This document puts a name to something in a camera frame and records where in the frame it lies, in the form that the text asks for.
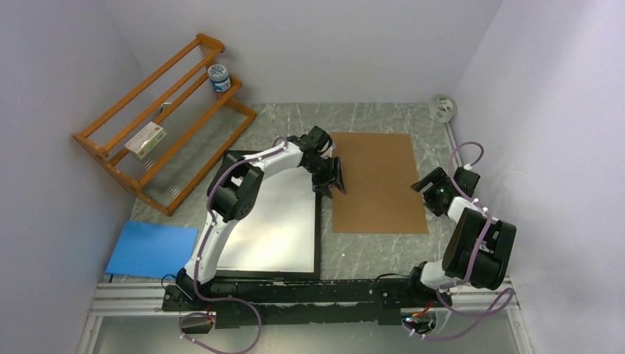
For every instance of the brown backing board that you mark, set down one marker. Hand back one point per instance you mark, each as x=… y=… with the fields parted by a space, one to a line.
x=378 y=170

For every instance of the sunflower photo print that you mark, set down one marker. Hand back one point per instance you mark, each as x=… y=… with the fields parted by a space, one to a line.
x=278 y=220

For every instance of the orange wooden rack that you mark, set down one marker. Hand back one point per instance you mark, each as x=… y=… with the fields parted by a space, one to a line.
x=201 y=126

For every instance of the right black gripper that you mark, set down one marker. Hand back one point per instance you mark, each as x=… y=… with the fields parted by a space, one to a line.
x=438 y=178

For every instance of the black picture frame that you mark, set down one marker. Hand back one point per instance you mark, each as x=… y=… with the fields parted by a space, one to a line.
x=317 y=234

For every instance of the blue paper sheet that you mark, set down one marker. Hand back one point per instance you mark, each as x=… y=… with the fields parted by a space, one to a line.
x=151 y=250

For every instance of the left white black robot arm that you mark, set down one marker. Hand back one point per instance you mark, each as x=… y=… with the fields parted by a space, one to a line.
x=232 y=195

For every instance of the clear tape roll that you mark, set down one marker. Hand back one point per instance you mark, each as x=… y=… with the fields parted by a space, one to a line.
x=441 y=108

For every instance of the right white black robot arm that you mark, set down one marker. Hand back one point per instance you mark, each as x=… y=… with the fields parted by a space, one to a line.
x=480 y=246

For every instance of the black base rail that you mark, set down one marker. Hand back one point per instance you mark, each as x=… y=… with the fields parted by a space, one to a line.
x=386 y=301

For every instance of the white red small box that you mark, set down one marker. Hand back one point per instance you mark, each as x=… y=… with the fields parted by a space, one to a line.
x=145 y=140

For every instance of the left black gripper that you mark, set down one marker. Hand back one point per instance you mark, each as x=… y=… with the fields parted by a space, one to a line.
x=334 y=177

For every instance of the blue white jar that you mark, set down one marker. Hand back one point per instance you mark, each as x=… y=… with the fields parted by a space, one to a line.
x=219 y=77

